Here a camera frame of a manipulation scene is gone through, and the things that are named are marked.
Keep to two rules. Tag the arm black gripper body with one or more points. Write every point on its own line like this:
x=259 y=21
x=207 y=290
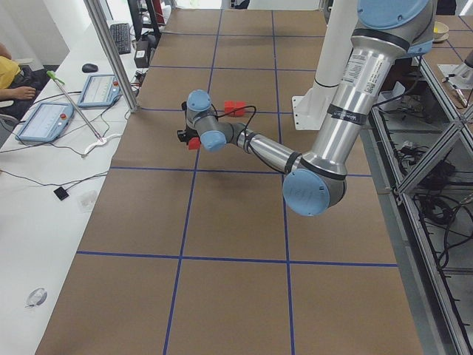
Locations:
x=189 y=134

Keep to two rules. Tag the red block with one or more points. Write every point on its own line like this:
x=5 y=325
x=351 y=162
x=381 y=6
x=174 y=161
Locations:
x=229 y=107
x=194 y=143
x=238 y=108

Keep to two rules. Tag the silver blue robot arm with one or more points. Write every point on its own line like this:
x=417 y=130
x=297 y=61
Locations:
x=315 y=180

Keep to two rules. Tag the black box with label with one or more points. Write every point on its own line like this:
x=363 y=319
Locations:
x=142 y=54

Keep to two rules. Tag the far teach pendant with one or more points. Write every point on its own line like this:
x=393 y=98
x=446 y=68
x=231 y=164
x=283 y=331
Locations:
x=100 y=91

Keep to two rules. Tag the teach pendant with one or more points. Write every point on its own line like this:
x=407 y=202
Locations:
x=100 y=91
x=46 y=123

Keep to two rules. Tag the black computer mouse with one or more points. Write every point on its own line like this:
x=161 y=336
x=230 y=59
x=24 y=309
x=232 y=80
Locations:
x=89 y=68

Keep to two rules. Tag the black keyboard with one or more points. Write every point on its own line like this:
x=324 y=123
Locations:
x=121 y=36

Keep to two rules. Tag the small black square pad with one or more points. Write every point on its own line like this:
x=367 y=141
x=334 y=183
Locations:
x=61 y=193

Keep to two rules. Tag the near teach pendant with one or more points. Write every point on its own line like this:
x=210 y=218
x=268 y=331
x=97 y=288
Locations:
x=46 y=123

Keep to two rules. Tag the metal rod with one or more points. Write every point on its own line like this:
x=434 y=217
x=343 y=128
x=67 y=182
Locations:
x=60 y=85

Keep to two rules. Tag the person in yellow shirt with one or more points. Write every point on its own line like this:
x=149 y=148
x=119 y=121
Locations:
x=19 y=84

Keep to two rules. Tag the aluminium frame post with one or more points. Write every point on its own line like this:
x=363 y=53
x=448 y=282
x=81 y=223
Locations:
x=99 y=22

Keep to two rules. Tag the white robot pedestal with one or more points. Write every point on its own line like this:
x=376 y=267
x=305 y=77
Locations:
x=310 y=109

